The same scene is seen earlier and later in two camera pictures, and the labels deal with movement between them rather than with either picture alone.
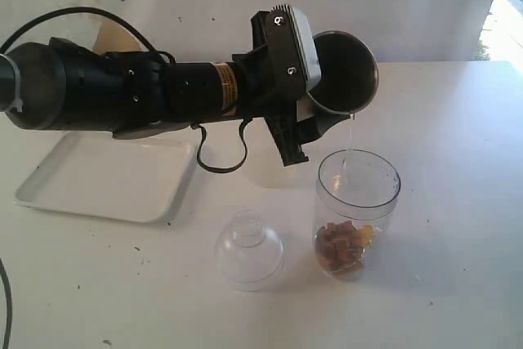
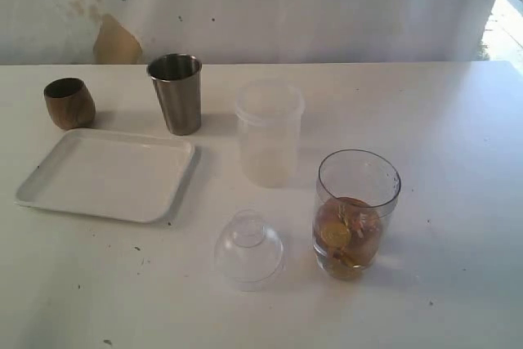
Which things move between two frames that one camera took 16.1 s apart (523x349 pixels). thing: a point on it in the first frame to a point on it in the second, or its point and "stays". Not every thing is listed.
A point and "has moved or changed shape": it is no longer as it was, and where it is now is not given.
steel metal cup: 349,75 has moved or changed shape
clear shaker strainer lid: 248,255 stays
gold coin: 365,234 to 334,234
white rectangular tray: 95,173 stays
